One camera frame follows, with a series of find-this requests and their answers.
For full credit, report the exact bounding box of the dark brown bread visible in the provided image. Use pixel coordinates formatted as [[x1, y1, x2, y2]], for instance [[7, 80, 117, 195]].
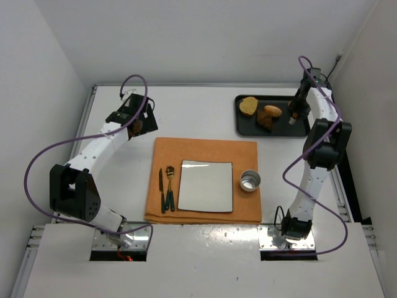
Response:
[[256, 110, 274, 132]]

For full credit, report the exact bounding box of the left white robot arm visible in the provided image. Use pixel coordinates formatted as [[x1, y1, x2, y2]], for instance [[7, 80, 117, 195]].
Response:
[[50, 94, 158, 248]]

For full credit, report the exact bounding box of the glazed oval bun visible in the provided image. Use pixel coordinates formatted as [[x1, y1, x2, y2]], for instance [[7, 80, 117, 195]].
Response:
[[264, 105, 282, 118]]

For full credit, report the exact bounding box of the metal base plate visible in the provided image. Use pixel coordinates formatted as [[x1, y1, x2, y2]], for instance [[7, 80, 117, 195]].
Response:
[[92, 222, 153, 252], [257, 224, 316, 252]]

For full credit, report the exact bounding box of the black tray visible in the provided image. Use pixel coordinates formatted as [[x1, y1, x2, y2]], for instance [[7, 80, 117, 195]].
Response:
[[234, 95, 310, 137]]

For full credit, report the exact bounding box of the white square plate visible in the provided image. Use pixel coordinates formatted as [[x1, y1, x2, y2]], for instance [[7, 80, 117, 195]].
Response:
[[177, 160, 233, 213]]

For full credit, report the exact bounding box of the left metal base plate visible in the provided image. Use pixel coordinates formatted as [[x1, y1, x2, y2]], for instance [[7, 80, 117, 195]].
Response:
[[92, 222, 153, 252]]

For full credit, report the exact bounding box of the orange cloth mat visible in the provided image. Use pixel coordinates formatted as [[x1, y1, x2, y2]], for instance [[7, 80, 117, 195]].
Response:
[[145, 137, 262, 224]]

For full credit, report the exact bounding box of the green handled knife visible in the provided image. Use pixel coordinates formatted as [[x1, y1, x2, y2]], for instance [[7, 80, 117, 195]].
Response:
[[159, 168, 166, 214]]

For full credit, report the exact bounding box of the metal cup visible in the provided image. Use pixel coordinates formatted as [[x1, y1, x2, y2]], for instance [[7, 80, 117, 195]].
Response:
[[240, 169, 261, 192]]

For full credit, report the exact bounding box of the purple cable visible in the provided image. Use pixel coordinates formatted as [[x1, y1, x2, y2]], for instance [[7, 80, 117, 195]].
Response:
[[282, 55, 349, 256], [24, 74, 154, 246]]

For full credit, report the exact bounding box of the gold green handled spoon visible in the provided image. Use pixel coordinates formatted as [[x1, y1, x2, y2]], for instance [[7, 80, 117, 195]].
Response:
[[166, 166, 175, 212]]

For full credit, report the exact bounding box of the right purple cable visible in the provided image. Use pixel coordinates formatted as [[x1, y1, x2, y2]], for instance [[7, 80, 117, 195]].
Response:
[[282, 55, 349, 256]]

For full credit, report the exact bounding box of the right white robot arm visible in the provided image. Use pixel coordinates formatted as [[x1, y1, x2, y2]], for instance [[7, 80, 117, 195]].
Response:
[[281, 79, 352, 240]]

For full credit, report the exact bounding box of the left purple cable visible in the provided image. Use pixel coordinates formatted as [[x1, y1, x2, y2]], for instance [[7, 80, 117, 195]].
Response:
[[24, 74, 154, 246]]

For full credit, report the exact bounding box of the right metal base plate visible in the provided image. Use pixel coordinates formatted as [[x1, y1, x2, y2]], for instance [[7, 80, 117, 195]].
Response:
[[257, 224, 316, 252]]

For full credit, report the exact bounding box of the round yellow bread slice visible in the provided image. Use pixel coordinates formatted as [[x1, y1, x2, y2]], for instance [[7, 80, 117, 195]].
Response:
[[239, 96, 258, 117]]

